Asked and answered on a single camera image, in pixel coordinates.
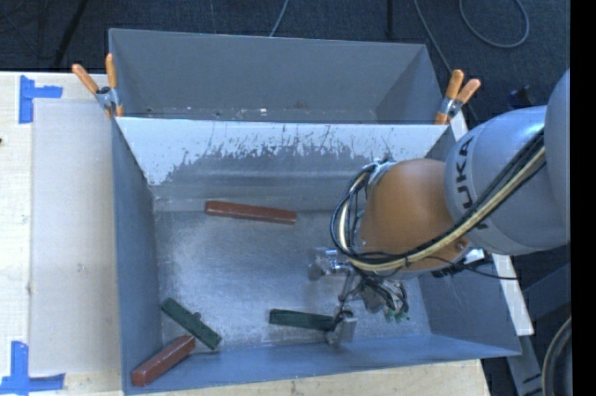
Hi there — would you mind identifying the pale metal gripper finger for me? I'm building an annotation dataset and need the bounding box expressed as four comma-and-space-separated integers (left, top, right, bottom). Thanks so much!
324, 315, 359, 347

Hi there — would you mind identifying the dark green flat block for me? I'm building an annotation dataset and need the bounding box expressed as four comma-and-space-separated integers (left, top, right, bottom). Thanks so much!
268, 308, 338, 333
160, 297, 224, 351

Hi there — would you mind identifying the grey metal bin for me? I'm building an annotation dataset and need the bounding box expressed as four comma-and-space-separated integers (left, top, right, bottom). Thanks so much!
107, 28, 523, 395

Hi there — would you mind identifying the red-brown flat block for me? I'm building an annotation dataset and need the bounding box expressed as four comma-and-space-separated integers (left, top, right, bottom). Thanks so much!
204, 199, 298, 226
130, 335, 197, 388

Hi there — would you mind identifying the pale flat board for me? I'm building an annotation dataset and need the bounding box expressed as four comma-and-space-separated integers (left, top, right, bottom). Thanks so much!
27, 98, 125, 379

